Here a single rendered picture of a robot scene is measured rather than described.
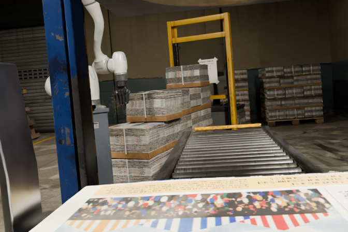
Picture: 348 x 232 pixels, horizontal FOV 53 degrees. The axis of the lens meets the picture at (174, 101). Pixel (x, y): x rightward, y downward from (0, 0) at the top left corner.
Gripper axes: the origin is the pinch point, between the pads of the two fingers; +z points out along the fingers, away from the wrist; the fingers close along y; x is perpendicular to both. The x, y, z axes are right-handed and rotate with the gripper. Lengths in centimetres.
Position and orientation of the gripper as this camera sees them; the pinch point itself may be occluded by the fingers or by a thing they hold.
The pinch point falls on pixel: (124, 109)
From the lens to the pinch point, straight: 256.8
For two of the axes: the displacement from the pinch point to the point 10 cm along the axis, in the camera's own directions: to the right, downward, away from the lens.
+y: -9.1, 0.5, 4.1
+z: 0.8, 10.0, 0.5
